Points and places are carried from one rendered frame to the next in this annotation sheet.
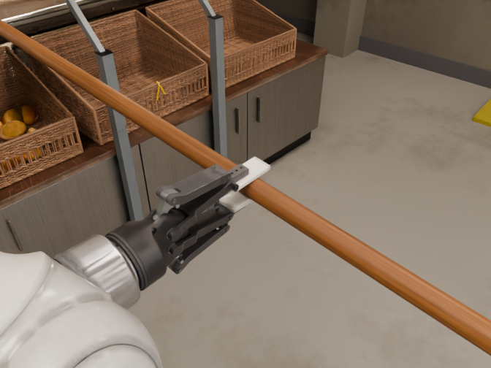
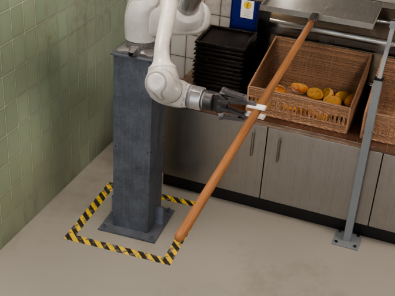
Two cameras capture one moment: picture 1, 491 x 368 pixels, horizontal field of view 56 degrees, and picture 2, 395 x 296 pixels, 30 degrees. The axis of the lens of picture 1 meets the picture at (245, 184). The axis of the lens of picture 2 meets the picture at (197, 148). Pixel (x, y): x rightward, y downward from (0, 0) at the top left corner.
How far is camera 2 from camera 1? 2.37 m
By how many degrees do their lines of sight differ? 53
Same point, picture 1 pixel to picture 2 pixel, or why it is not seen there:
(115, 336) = (164, 74)
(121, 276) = (196, 96)
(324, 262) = not seen: outside the picture
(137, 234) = (210, 93)
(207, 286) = (352, 280)
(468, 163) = not seen: outside the picture
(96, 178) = (342, 154)
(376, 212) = not seen: outside the picture
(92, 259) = (195, 88)
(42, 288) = (166, 66)
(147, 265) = (204, 100)
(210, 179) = (238, 94)
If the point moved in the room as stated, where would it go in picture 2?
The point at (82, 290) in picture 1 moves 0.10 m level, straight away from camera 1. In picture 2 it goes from (170, 71) to (188, 63)
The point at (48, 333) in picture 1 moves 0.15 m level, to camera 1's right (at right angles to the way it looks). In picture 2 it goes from (159, 68) to (175, 86)
